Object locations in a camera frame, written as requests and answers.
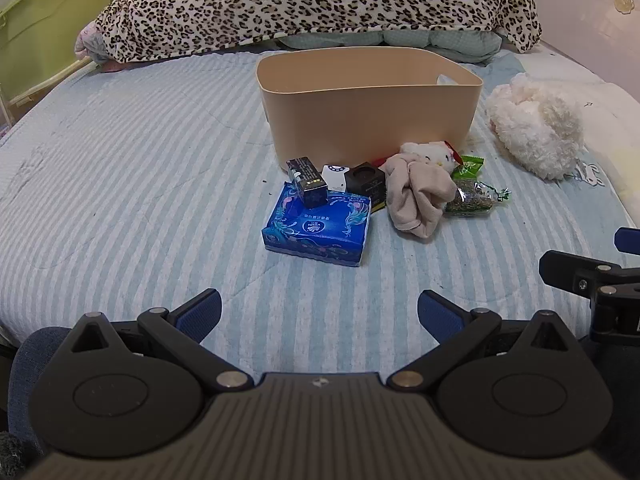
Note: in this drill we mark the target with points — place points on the pink cloth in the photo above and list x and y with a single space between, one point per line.
90 42

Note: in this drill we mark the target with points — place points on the white flower wall ornament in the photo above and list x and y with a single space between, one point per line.
623 5

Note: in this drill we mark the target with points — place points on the white plush cat toy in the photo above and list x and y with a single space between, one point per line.
430 154

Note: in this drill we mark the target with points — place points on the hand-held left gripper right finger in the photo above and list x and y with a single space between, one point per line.
439 314

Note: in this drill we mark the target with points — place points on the leopard print blanket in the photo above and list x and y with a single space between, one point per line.
310 5

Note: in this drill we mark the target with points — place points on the beige plastic storage basket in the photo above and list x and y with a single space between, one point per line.
370 105

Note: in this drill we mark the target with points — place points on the person's denim leg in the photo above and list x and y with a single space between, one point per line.
30 385

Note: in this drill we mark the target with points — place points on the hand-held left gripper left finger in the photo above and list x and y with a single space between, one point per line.
204 311

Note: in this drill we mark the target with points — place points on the dark blue small box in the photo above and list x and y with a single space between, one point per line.
307 181

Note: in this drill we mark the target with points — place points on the light green pillow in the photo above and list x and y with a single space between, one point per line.
400 40

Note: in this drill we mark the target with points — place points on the clear packet of dried herbs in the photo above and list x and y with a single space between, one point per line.
472 197

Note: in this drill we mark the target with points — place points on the blue striped bed sheet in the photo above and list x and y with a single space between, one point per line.
150 185

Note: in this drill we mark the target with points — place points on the black cube box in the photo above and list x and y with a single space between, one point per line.
366 180

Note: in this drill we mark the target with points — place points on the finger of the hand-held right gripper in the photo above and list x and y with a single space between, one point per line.
629 241
575 270

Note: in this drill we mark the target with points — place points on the blue tissue pack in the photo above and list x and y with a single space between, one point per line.
320 227

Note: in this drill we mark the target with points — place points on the green snack packet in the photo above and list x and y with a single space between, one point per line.
469 166

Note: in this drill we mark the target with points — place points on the beige sock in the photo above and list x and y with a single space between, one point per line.
419 194

